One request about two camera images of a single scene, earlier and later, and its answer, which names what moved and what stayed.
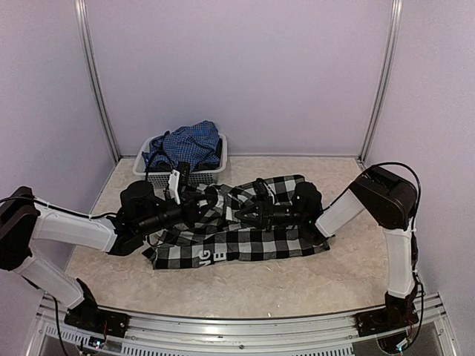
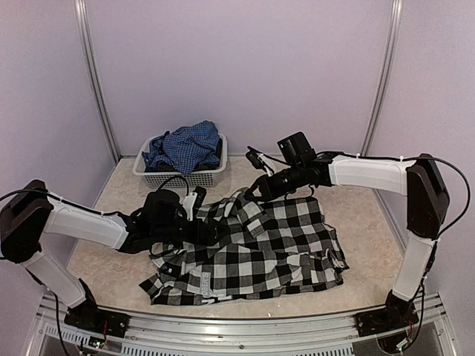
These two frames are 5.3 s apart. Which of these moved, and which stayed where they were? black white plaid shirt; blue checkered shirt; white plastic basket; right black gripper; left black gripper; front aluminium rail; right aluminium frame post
Moved: black white plaid shirt; left black gripper; right black gripper
Stayed: right aluminium frame post; blue checkered shirt; front aluminium rail; white plastic basket
